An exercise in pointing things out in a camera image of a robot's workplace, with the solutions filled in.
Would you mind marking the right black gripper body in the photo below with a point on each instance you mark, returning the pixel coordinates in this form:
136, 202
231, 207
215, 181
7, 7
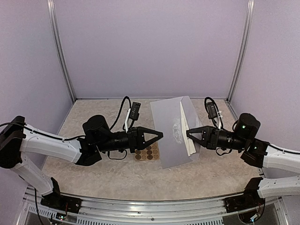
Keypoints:
213, 144

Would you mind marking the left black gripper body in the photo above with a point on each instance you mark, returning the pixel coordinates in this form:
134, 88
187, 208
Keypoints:
132, 143

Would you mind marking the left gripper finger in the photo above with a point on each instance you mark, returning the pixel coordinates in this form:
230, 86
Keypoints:
146, 143
142, 131

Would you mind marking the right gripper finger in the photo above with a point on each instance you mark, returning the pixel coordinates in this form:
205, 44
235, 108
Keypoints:
202, 140
198, 131

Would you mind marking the brown sticker sheet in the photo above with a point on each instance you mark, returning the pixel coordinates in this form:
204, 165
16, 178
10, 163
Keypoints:
149, 153

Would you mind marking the ornate bordered letter sheet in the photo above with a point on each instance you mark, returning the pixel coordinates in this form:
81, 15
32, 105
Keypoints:
184, 127

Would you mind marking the grey envelope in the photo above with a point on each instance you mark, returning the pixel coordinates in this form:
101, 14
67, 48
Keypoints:
167, 119

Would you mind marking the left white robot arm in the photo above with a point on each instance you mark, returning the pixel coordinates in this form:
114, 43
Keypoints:
17, 139

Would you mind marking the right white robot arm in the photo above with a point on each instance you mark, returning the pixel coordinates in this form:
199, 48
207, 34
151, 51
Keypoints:
254, 152

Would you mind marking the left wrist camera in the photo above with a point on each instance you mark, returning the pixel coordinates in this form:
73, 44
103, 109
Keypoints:
132, 114

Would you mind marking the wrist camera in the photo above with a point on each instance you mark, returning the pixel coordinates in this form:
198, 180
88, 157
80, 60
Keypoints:
213, 112
132, 114

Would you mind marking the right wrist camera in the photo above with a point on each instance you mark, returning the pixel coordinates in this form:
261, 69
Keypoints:
213, 112

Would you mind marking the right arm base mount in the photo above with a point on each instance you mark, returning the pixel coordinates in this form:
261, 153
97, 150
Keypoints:
244, 201

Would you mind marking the front aluminium rail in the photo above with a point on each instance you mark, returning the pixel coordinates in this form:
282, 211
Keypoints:
99, 211

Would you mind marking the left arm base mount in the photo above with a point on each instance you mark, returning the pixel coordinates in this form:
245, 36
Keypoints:
62, 202

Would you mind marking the right aluminium frame post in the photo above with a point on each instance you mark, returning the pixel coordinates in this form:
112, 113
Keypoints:
242, 50

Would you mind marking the aluminium frame post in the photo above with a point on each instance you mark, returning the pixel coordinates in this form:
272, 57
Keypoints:
242, 50
59, 49

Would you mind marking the left aluminium frame post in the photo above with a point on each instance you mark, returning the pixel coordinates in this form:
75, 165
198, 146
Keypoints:
59, 49

